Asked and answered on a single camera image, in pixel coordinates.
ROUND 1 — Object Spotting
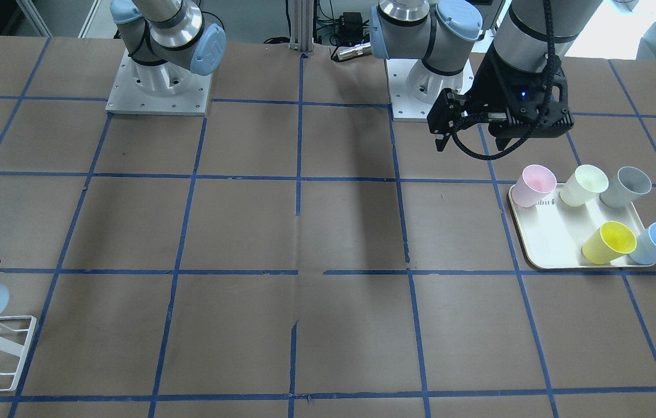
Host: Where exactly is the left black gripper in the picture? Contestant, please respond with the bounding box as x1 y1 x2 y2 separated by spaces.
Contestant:
427 46 573 153

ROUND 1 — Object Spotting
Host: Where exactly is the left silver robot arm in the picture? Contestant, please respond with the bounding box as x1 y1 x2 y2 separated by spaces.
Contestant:
369 1 599 160

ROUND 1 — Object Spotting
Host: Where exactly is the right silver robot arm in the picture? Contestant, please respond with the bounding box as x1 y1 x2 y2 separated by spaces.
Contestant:
110 1 226 98

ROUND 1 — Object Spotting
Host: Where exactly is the pink cup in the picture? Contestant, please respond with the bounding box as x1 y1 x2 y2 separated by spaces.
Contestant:
511 164 558 207

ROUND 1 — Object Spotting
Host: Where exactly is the pale green cup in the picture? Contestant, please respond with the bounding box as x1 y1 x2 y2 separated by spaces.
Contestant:
559 164 609 207

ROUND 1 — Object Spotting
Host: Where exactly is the grey cup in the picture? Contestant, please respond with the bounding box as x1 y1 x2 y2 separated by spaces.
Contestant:
599 166 653 208

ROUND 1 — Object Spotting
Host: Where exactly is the yellow cup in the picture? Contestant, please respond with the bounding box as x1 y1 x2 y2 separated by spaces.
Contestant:
581 221 637 265

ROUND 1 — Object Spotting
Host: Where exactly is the cream plastic tray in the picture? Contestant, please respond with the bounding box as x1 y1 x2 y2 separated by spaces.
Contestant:
508 183 646 269

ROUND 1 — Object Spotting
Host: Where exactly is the silver metal connector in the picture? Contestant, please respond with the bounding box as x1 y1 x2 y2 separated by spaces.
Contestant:
331 42 372 63

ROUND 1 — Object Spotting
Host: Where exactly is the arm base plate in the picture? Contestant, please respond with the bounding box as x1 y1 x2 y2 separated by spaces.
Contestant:
106 50 213 117
384 57 475 122

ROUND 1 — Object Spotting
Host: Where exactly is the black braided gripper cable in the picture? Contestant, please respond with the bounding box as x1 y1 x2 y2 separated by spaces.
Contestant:
449 0 558 160

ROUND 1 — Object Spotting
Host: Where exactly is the aluminium frame post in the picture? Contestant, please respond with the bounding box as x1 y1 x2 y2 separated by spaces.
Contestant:
287 1 316 55

